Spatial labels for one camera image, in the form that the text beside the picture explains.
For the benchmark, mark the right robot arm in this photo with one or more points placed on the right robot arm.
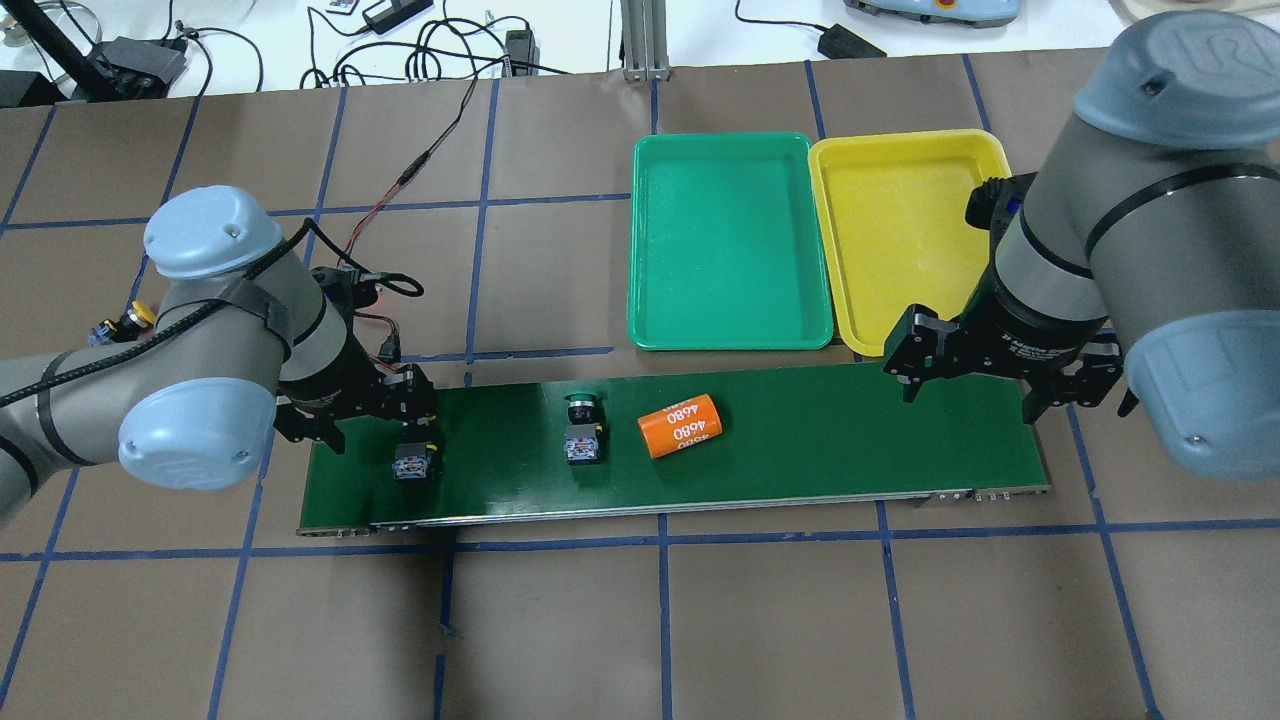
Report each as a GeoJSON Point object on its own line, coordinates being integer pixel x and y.
{"type": "Point", "coordinates": [1144, 250]}

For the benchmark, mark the black power brick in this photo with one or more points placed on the black power brick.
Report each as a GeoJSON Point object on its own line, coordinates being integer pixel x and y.
{"type": "Point", "coordinates": [838, 42]}

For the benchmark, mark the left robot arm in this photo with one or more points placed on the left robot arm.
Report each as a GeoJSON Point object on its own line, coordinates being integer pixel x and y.
{"type": "Point", "coordinates": [248, 344]}

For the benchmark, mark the yellow plastic tray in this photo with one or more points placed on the yellow plastic tray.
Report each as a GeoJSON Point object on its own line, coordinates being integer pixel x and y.
{"type": "Point", "coordinates": [891, 213]}

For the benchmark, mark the orange cylinder with 4680 print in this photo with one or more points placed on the orange cylinder with 4680 print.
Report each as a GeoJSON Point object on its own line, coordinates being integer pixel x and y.
{"type": "Point", "coordinates": [679, 426]}

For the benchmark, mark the green conveyor belt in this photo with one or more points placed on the green conveyor belt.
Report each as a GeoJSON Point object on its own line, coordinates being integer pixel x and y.
{"type": "Point", "coordinates": [806, 434]}

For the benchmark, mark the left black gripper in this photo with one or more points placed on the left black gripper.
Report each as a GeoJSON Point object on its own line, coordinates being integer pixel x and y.
{"type": "Point", "coordinates": [338, 379]}

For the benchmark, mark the green push button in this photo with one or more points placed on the green push button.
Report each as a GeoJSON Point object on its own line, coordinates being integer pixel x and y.
{"type": "Point", "coordinates": [583, 443]}

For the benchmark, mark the green plastic tray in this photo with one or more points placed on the green plastic tray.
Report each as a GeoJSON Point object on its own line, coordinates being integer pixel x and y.
{"type": "Point", "coordinates": [726, 253]}

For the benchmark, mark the black power adapter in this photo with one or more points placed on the black power adapter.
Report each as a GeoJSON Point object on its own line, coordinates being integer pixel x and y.
{"type": "Point", "coordinates": [138, 69]}

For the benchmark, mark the aluminium frame post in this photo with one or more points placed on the aluminium frame post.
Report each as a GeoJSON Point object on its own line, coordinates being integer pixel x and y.
{"type": "Point", "coordinates": [644, 48]}

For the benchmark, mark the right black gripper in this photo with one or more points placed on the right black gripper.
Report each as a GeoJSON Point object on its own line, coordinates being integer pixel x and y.
{"type": "Point", "coordinates": [1022, 338]}

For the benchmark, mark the yellow push button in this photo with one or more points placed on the yellow push button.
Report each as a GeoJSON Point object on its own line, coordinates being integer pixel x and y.
{"type": "Point", "coordinates": [136, 320]}
{"type": "Point", "coordinates": [416, 462]}

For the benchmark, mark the teach pendant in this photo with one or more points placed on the teach pendant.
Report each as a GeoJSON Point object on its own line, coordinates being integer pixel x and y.
{"type": "Point", "coordinates": [975, 14]}

